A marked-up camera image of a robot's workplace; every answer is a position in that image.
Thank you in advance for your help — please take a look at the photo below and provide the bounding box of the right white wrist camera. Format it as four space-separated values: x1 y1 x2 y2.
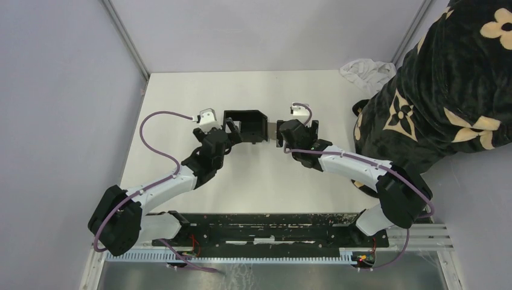
290 102 311 119

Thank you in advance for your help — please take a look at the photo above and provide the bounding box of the aluminium frame rail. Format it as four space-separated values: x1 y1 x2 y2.
380 224 454 252

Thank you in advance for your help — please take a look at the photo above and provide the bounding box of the white crumpled cloth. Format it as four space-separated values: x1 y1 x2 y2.
339 59 397 97

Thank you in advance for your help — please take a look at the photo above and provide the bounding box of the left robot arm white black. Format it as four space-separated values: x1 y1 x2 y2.
88 117 242 256

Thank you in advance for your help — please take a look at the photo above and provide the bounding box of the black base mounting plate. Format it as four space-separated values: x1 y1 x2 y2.
167 213 389 258

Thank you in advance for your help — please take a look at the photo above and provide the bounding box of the black floral plush blanket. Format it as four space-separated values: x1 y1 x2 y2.
353 1 511 173

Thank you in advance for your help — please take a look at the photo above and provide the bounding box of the grey slotted cable duct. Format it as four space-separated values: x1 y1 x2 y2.
105 249 356 265

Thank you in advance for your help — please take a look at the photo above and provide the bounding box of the black plastic card box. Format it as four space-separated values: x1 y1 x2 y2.
222 110 269 144

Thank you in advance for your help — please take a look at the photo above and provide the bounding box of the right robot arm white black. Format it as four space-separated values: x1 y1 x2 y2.
276 119 434 247

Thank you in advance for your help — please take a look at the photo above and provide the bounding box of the grey leather card holder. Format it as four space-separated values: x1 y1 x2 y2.
267 122 277 140

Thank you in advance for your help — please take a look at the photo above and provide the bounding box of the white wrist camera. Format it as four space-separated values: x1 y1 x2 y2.
290 102 311 119
198 108 220 133

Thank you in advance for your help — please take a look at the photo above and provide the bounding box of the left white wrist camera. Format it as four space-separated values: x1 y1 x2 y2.
198 108 220 133

